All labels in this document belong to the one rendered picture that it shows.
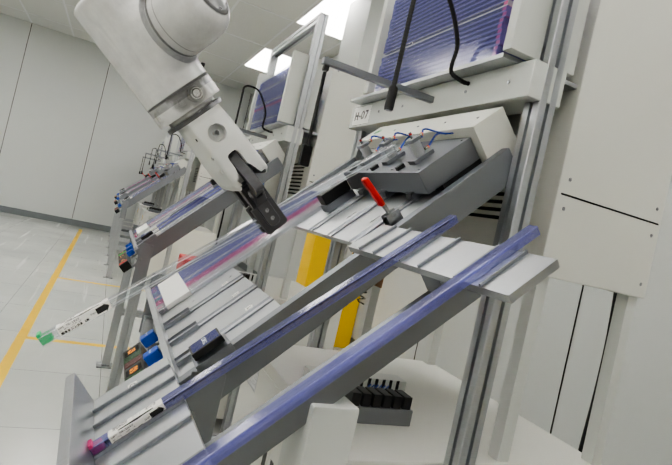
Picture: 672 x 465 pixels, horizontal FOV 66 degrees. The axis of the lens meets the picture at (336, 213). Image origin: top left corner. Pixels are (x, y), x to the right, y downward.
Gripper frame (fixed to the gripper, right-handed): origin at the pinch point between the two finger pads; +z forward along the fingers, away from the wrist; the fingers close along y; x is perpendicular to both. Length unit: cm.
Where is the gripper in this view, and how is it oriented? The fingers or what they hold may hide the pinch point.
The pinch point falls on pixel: (266, 214)
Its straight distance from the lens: 68.3
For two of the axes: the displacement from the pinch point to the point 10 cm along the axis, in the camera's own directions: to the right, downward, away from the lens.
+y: -4.3, -0.8, 9.0
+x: -7.3, 6.1, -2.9
